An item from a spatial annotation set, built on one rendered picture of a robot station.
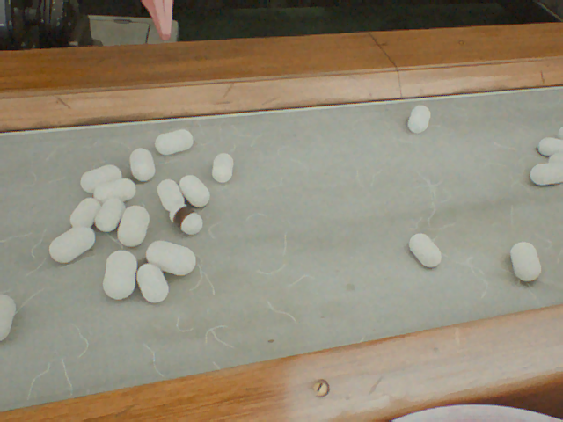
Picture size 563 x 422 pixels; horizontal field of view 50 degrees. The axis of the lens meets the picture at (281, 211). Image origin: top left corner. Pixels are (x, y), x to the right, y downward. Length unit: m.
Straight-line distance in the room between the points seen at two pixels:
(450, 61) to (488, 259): 0.29
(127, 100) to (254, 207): 0.18
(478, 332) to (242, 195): 0.22
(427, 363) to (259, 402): 0.11
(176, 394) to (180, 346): 0.06
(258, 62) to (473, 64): 0.25
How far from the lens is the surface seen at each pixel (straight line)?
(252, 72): 0.64
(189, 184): 0.50
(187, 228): 0.47
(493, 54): 0.76
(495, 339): 0.43
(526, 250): 0.50
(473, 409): 0.38
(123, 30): 1.38
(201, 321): 0.42
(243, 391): 0.37
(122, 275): 0.43
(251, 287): 0.45
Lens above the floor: 1.08
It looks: 42 degrees down
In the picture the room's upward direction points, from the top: 6 degrees clockwise
